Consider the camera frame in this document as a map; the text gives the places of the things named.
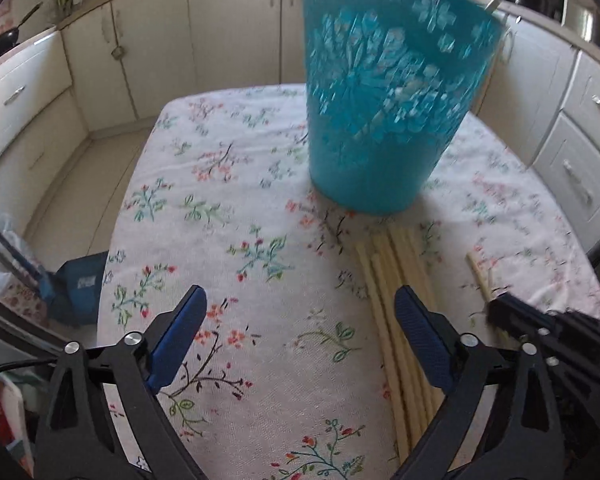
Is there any teal perforated plastic basket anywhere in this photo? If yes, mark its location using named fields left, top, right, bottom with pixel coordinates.
left=302, top=0, right=504, bottom=216

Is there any blue dustpan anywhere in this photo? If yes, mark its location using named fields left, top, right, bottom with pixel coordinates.
left=38, top=252, right=108, bottom=326

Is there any floral tablecloth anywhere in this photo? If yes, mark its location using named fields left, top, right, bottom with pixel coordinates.
left=97, top=84, right=600, bottom=479

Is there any white electric kettle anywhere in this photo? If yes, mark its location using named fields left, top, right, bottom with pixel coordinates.
left=562, top=0, right=596, bottom=42

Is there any black frying pan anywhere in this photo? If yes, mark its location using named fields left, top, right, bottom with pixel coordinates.
left=0, top=1, right=43, bottom=57

